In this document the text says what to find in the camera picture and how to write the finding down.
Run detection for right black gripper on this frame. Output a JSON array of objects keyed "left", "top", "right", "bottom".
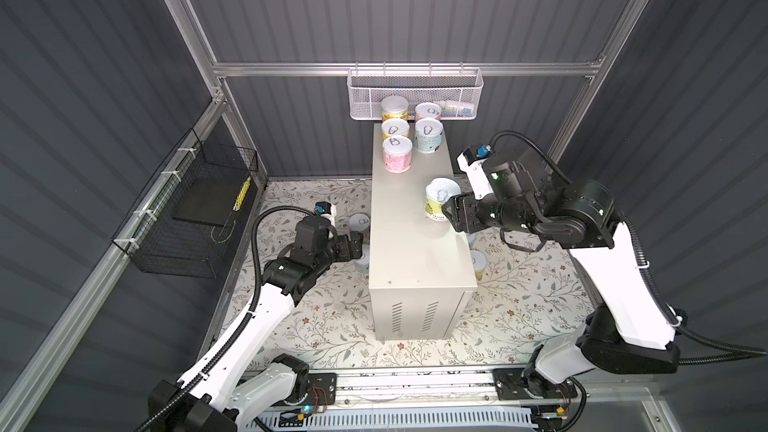
[{"left": 434, "top": 189, "right": 527, "bottom": 237}]

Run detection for teal label can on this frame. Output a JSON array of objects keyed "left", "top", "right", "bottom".
[{"left": 353, "top": 255, "right": 370, "bottom": 277}]

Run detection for pink label can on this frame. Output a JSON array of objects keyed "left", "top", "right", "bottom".
[
  {"left": 414, "top": 102, "right": 442, "bottom": 122},
  {"left": 382, "top": 135, "right": 413, "bottom": 173}
]

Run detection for yellow label can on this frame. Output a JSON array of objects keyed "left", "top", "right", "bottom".
[{"left": 381, "top": 118, "right": 410, "bottom": 140}]

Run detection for green orange label can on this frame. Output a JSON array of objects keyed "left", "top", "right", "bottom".
[{"left": 380, "top": 95, "right": 409, "bottom": 121}]

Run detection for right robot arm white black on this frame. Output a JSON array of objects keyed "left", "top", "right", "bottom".
[{"left": 443, "top": 131, "right": 767, "bottom": 398}]

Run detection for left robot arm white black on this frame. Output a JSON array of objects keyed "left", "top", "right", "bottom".
[{"left": 137, "top": 201, "right": 363, "bottom": 431}]

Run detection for white metal cabinet counter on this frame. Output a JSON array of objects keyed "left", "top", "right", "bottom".
[{"left": 369, "top": 123, "right": 477, "bottom": 341}]

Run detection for floral patterned mat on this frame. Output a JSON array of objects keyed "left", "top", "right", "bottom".
[{"left": 248, "top": 179, "right": 593, "bottom": 371}]

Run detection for tubes in white basket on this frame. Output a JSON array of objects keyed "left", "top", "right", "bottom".
[{"left": 437, "top": 100, "right": 476, "bottom": 120}]

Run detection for white wire mesh basket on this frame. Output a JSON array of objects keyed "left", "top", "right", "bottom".
[{"left": 346, "top": 66, "right": 484, "bottom": 121}]

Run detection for black wire wall basket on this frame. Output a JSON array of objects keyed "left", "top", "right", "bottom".
[{"left": 113, "top": 132, "right": 260, "bottom": 279}]

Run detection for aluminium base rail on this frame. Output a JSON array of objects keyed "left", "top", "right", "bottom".
[{"left": 239, "top": 363, "right": 649, "bottom": 432}]

